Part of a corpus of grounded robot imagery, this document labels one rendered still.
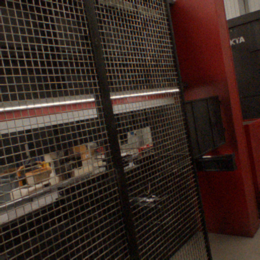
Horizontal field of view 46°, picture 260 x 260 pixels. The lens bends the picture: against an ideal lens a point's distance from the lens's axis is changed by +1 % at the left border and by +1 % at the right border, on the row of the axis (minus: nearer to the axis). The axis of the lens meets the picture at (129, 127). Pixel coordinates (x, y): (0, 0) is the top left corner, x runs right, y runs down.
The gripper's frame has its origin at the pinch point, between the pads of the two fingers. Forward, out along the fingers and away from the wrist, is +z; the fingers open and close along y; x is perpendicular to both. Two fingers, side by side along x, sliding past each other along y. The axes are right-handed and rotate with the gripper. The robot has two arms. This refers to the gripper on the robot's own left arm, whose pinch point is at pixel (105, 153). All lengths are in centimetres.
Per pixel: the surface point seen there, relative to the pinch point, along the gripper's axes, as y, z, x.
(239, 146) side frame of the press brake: 69, 60, -84
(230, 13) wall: 687, -232, -95
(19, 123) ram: -108, -20, -44
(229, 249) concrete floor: 37, 128, -32
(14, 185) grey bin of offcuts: 41, -55, 195
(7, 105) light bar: -127, -20, -65
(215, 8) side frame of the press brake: 62, -52, -140
